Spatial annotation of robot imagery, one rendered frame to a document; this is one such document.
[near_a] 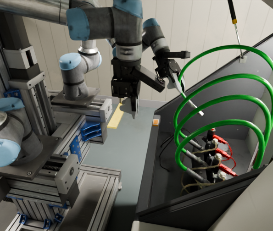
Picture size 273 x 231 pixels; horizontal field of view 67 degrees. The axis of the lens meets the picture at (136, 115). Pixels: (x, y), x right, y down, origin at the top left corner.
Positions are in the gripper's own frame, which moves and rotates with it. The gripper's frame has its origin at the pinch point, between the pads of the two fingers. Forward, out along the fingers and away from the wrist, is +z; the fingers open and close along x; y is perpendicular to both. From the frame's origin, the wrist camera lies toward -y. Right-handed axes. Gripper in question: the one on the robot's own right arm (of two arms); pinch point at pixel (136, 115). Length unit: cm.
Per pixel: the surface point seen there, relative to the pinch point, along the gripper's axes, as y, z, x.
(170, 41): -7, 25, -207
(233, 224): -28.5, 9.6, 28.1
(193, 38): -34, 20, -206
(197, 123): -29, 31, -43
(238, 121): -28.2, -9.6, 12.6
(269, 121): -39.2, -5.5, 4.8
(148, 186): -6.2, 27.0, 7.6
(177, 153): -14.6, 3.5, 12.8
